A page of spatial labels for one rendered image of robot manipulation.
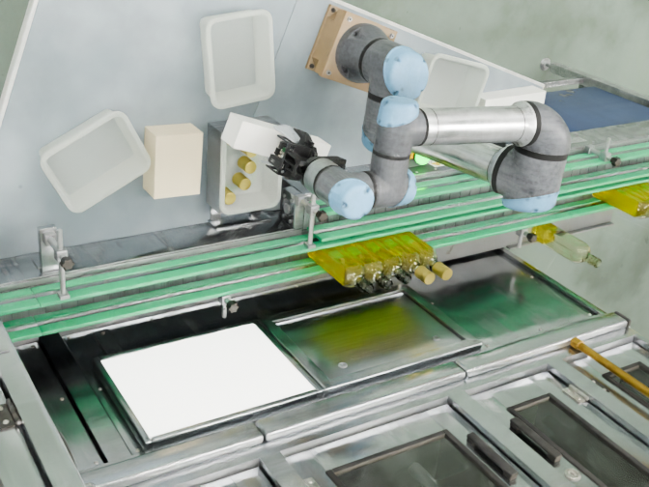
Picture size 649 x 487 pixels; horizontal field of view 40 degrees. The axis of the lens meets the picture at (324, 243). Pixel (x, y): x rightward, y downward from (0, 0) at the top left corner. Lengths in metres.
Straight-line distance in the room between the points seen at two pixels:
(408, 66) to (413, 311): 0.67
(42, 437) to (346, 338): 1.06
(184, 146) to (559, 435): 1.11
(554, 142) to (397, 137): 0.39
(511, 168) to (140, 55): 0.89
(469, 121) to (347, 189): 0.30
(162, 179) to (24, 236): 0.35
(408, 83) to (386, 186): 0.47
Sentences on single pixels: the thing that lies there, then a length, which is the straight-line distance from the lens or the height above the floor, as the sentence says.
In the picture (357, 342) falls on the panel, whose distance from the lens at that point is 2.26.
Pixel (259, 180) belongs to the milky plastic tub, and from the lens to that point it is 2.39.
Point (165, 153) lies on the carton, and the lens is 2.18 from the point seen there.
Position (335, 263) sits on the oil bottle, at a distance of 2.30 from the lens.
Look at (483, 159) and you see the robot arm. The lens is 2.05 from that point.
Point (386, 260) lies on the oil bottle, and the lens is 2.33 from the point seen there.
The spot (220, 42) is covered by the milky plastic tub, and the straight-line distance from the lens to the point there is 2.24.
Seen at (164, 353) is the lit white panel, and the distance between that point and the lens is 2.18.
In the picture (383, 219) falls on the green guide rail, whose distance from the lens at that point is 2.47.
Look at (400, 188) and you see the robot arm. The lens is 1.77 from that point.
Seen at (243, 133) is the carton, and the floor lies 1.11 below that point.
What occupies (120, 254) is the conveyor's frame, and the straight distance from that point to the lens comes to 2.22.
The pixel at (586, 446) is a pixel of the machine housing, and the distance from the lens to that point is 2.15.
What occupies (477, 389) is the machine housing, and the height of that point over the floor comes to 1.43.
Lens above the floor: 2.71
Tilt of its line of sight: 48 degrees down
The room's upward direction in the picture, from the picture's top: 129 degrees clockwise
